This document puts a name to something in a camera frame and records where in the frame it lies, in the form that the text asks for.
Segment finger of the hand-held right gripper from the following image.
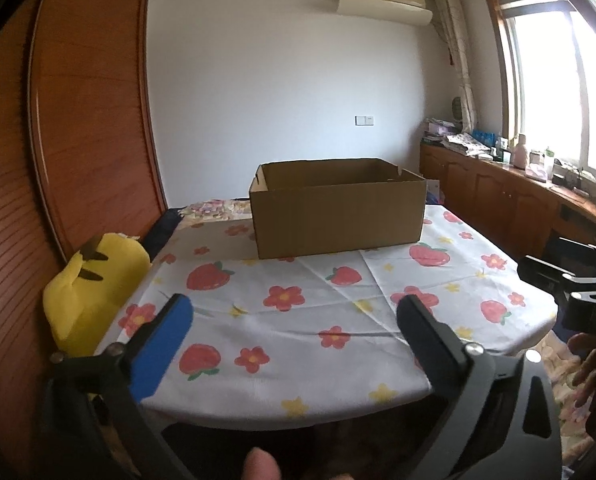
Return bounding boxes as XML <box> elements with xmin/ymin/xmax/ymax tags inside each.
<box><xmin>518</xmin><ymin>255</ymin><xmax>596</xmax><ymax>297</ymax></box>
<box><xmin>545</xmin><ymin>236</ymin><xmax>596</xmax><ymax>276</ymax></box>

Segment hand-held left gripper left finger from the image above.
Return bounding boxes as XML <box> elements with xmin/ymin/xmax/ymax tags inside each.
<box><xmin>42</xmin><ymin>294</ymin><xmax>195</xmax><ymax>480</ymax></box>

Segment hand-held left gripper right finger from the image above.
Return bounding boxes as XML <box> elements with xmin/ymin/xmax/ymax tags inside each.
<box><xmin>397</xmin><ymin>294</ymin><xmax>564</xmax><ymax>480</ymax></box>

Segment cardboard box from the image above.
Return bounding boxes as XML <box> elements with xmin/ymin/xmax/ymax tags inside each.
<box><xmin>249</xmin><ymin>158</ymin><xmax>427</xmax><ymax>260</ymax></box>

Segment person's right hand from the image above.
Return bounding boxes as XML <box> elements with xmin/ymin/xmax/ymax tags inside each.
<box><xmin>567</xmin><ymin>332</ymin><xmax>596</xmax><ymax>438</ymax></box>

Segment person's left hand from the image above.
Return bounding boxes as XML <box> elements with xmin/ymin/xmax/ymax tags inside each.
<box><xmin>243</xmin><ymin>447</ymin><xmax>283</xmax><ymax>480</ymax></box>

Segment black desk devices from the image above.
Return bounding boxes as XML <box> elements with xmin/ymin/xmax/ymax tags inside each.
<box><xmin>553</xmin><ymin>170</ymin><xmax>596</xmax><ymax>196</ymax></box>

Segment yellow plush toy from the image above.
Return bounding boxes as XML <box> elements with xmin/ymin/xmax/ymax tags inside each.
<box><xmin>42</xmin><ymin>232</ymin><xmax>151</xmax><ymax>401</ymax></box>

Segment wooden cabinet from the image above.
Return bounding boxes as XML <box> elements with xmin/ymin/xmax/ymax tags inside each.
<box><xmin>419</xmin><ymin>140</ymin><xmax>596</xmax><ymax>271</ymax></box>

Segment strawberry flower print tablecloth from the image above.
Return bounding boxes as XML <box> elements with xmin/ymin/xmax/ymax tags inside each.
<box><xmin>95</xmin><ymin>203</ymin><xmax>559</xmax><ymax>431</ymax></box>

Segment navy blanket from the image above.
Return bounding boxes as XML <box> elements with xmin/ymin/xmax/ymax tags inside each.
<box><xmin>140</xmin><ymin>207</ymin><xmax>183</xmax><ymax>256</ymax></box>

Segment pink bottle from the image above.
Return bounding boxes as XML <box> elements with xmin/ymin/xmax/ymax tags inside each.
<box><xmin>512</xmin><ymin>134</ymin><xmax>530</xmax><ymax>168</ymax></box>

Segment folded patterned cloth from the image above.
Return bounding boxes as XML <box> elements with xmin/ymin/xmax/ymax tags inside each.
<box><xmin>443</xmin><ymin>132</ymin><xmax>494</xmax><ymax>158</ymax></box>

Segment window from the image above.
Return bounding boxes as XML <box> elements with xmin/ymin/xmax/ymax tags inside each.
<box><xmin>480</xmin><ymin>0</ymin><xmax>596</xmax><ymax>186</ymax></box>

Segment stack of papers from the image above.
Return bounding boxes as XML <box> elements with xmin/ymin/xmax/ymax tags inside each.
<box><xmin>423</xmin><ymin>117</ymin><xmax>461</xmax><ymax>143</ymax></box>

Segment wooden wardrobe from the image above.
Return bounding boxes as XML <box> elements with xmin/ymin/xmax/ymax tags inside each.
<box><xmin>0</xmin><ymin>0</ymin><xmax>171</xmax><ymax>411</ymax></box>

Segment patterned curtain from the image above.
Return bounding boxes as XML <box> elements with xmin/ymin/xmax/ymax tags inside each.
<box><xmin>432</xmin><ymin>0</ymin><xmax>479</xmax><ymax>133</ymax></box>

